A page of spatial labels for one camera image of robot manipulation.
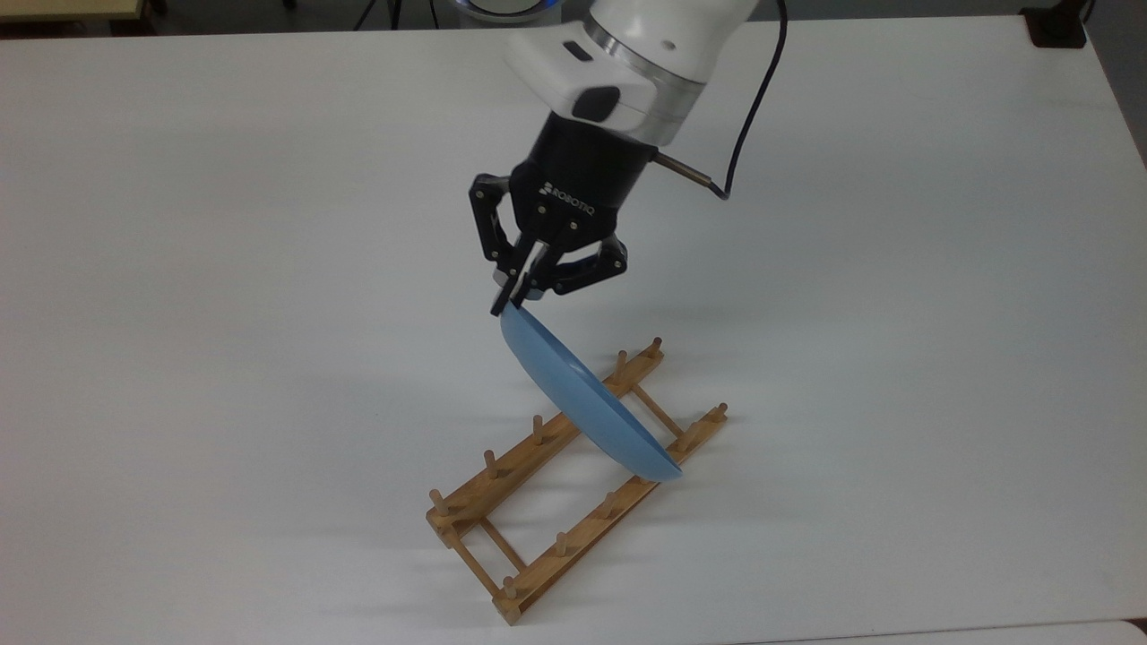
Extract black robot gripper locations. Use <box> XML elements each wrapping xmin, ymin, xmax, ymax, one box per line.
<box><xmin>468</xmin><ymin>112</ymin><xmax>660</xmax><ymax>318</ymax></box>

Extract blue round plate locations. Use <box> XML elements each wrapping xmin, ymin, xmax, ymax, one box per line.
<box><xmin>499</xmin><ymin>303</ymin><xmax>684</xmax><ymax>483</ymax></box>

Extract wooden peg plate rack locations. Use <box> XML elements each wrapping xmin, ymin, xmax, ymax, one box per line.
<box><xmin>426</xmin><ymin>337</ymin><xmax>729</xmax><ymax>626</ymax></box>

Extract black tripod legs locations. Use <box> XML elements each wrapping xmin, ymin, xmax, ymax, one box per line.
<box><xmin>354</xmin><ymin>0</ymin><xmax>442</xmax><ymax>32</ymax></box>

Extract light wooden desk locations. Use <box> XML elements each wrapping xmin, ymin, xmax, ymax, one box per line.
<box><xmin>0</xmin><ymin>0</ymin><xmax>146</xmax><ymax>24</ymax></box>

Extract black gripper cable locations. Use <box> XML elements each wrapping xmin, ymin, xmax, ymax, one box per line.
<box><xmin>657</xmin><ymin>0</ymin><xmax>790</xmax><ymax>202</ymax></box>

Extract black mount base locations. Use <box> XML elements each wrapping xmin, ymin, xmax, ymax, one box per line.
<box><xmin>1022</xmin><ymin>0</ymin><xmax>1091</xmax><ymax>48</ymax></box>

